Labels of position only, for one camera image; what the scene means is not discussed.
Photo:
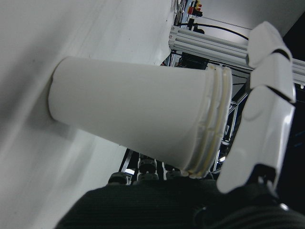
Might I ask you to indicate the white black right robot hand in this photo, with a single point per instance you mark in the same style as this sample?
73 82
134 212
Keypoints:
267 119

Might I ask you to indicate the white paper cup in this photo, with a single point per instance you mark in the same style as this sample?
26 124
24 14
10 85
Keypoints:
131 107

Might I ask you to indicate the white table cover sheet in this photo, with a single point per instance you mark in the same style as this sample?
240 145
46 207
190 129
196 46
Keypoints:
23 143

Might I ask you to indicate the aluminium frame beam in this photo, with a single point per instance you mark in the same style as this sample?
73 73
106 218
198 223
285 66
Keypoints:
202 44

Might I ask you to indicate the red yellow switch box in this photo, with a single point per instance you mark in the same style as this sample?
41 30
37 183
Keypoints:
196 6

